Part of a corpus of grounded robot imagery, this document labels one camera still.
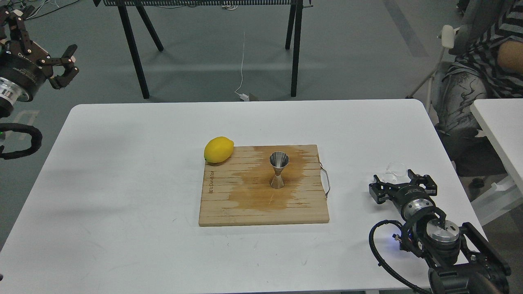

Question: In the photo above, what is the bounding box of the black trestle table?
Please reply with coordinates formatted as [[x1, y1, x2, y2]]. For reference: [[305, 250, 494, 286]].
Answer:
[[94, 0, 313, 100]]

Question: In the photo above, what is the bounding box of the wooden cutting board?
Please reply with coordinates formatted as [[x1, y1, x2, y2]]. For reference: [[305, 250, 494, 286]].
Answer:
[[199, 145, 329, 227]]

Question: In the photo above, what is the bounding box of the office chair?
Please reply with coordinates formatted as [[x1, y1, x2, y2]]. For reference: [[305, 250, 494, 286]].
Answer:
[[405, 24, 523, 227]]

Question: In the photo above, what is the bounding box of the small clear glass cup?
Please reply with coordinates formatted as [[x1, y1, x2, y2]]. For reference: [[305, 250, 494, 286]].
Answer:
[[382, 161, 410, 184]]

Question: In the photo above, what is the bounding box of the steel double jigger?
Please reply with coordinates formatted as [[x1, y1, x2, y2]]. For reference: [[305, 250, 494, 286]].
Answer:
[[269, 151, 289, 189]]

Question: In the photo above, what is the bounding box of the white side table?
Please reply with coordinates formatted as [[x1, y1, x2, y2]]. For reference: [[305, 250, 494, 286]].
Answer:
[[470, 98, 523, 190]]

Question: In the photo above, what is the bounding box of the yellow lemon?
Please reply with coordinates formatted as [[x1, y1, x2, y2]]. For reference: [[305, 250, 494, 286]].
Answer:
[[203, 136, 234, 163]]

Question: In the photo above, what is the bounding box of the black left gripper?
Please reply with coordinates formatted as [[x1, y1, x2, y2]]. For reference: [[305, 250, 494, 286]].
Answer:
[[0, 6, 80, 102]]

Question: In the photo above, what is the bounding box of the person in striped shirt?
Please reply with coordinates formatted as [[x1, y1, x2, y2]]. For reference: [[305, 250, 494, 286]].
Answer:
[[433, 0, 523, 177]]

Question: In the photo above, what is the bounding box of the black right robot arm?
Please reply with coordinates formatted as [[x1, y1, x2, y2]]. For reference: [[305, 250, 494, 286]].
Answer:
[[369, 169, 512, 294]]

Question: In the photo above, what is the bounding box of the floor cables bundle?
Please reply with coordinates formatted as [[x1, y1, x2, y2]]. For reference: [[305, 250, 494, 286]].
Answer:
[[0, 0, 82, 28]]

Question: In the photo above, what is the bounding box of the white cable with plug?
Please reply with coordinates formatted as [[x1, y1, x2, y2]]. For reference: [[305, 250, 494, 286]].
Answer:
[[234, 33, 250, 102]]

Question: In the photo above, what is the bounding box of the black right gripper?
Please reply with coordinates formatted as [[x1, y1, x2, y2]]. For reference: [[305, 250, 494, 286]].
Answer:
[[369, 169, 438, 221]]

